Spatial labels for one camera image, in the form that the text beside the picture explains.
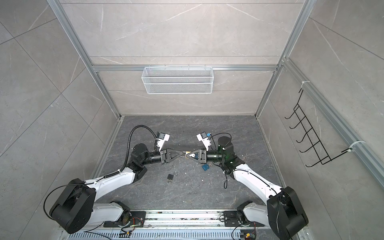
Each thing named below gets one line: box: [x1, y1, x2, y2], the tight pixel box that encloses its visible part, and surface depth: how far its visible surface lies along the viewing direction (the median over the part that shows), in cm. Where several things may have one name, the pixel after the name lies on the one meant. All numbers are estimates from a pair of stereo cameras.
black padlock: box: [167, 174, 174, 184], surface depth 89 cm
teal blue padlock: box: [201, 163, 210, 171], surface depth 92 cm
